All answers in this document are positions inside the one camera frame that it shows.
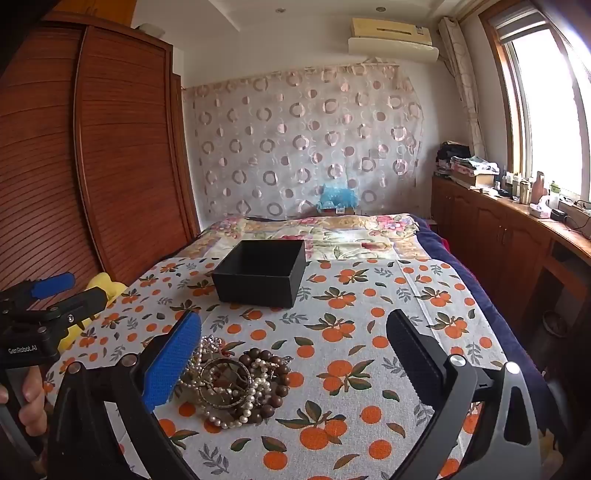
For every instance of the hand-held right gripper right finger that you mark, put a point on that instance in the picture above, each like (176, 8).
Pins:
(415, 364)

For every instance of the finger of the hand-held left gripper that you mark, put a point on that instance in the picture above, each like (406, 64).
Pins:
(51, 285)
(81, 307)

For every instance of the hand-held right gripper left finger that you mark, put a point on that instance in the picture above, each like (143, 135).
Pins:
(171, 355)

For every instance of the pile of beaded jewelry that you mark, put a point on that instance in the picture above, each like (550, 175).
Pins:
(258, 392)

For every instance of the black cardboard box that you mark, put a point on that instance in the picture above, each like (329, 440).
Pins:
(258, 281)

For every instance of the person's left hand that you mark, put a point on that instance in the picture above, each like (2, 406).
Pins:
(33, 392)

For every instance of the yellow cloth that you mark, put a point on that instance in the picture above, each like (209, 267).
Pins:
(108, 286)

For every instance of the orange fruit print cloth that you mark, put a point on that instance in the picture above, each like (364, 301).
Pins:
(351, 323)

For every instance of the dark blue blanket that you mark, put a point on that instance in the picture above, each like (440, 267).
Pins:
(443, 249)

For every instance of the brown wooden wardrobe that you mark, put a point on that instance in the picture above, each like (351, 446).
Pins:
(115, 161)

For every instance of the floral bedspread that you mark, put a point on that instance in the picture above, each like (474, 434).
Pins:
(346, 240)

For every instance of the round bowl on floor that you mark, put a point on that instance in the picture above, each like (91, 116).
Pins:
(555, 321)

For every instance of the long wooden cabinet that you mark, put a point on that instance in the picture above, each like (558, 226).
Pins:
(498, 235)

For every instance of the blue plastic bag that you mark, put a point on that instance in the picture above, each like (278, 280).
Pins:
(337, 196)

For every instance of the white tissue box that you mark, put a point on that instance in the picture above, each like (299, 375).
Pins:
(538, 211)

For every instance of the row of small bottles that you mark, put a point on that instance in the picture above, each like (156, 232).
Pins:
(517, 187)

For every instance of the pile of clothes and books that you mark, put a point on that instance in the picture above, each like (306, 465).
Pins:
(466, 166)

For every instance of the small black device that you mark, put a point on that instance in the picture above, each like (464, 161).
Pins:
(560, 215)

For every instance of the pale patterned window curtain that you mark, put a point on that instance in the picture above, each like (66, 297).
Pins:
(464, 92)

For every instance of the wooden framed window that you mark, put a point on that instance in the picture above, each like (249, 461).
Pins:
(545, 106)

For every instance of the white air conditioner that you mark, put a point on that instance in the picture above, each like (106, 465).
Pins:
(392, 44)

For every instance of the circle patterned wall curtain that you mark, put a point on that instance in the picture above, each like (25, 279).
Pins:
(300, 138)

